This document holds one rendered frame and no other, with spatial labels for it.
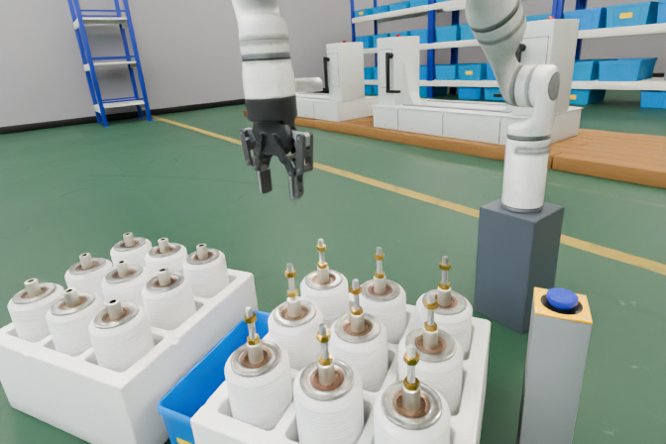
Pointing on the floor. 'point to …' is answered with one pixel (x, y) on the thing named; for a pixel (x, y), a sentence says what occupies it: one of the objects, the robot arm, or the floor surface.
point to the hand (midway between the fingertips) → (279, 187)
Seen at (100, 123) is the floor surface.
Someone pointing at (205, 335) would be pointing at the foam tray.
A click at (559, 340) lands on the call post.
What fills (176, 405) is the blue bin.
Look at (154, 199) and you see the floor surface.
